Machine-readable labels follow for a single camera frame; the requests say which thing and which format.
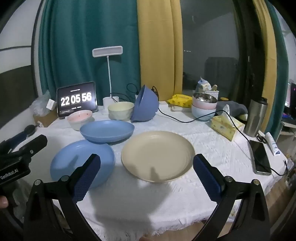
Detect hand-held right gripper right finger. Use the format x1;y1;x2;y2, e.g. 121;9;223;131
193;153;271;241

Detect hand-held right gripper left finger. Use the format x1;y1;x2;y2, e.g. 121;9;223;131
23;153;102;241

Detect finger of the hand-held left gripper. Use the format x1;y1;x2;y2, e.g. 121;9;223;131
0;134;48;161
5;125;36;151

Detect blue plate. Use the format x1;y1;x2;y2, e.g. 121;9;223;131
80;120;135;144
50;140;115;189

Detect beige plate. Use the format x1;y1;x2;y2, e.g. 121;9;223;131
121;130;196;183

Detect pink and white bowl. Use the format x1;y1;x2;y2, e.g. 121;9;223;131
65;110;95;131

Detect pale green bowl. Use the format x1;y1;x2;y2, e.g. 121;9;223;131
107;102;135;121

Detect large blue bowl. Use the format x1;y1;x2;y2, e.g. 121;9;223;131
131;85;159;123

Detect cardboard box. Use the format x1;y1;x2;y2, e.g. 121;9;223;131
33;111;58;128

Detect clear plastic bag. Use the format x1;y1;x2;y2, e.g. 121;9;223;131
30;90;57;116

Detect yellow tissue box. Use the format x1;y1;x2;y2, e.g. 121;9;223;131
210;104;245;141

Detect black smartphone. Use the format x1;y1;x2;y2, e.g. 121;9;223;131
248;140;272;176

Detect tablet with clock display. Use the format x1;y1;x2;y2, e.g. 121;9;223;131
57;81;98;117

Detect white flat packet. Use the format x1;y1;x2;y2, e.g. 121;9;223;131
171;105;192;112

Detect white tube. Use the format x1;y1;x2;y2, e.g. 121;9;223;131
265;132;281;156

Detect grey cloth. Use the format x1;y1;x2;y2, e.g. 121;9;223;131
216;101;248;121

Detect steel tumbler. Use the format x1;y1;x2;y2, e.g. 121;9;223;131
245;97;269;138

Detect metal bowl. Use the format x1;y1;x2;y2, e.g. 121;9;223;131
192;92;218;103

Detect yellow wipes packet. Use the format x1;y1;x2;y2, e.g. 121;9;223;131
167;94;193;105

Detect white perforated basket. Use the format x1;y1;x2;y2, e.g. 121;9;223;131
198;88;220;99

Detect blue and white packet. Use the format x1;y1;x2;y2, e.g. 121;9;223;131
196;77;211;91

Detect white side desk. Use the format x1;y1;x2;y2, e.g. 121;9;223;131
280;119;296;158

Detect wide teal curtain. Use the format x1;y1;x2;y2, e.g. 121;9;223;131
38;0;141;109

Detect white desk lamp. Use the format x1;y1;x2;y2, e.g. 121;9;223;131
92;46;123;114

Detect computer monitor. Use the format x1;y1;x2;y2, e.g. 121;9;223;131
285;82;296;109

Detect glass sliding door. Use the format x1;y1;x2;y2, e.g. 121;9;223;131
180;0;262;105

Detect wide yellow curtain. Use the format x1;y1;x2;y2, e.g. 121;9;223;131
136;0;184;102

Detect narrow teal curtain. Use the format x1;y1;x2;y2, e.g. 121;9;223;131
266;0;289;139

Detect narrow yellow curtain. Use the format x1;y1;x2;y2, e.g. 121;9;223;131
252;0;278;107

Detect black phone charging cable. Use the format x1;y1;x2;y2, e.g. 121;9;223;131
151;86;289;176

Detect black lamp cable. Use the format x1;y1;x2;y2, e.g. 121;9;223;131
110;83;140;103

